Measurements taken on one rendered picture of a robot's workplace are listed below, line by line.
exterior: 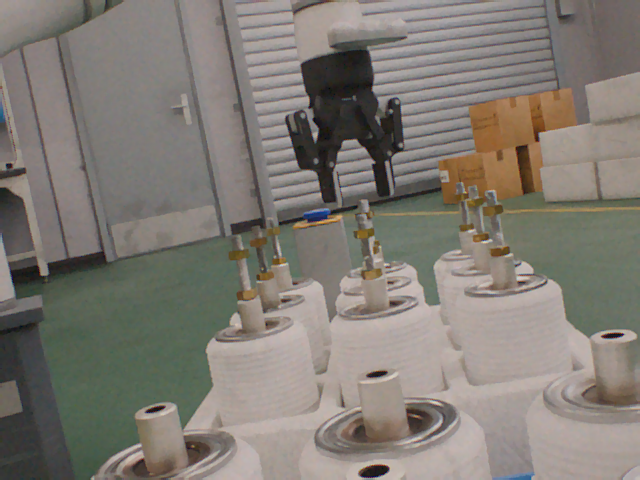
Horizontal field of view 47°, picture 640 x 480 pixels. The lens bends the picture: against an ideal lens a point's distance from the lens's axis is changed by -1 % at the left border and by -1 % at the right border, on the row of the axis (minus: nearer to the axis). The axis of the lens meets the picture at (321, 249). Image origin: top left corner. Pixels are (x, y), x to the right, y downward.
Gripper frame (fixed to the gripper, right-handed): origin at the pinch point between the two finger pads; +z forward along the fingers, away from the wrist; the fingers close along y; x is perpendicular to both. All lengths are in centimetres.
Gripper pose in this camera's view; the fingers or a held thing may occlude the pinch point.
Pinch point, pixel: (359, 189)
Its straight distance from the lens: 79.6
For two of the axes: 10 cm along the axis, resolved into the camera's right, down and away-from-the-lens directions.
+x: 5.5, -0.2, -8.3
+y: -8.1, 2.2, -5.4
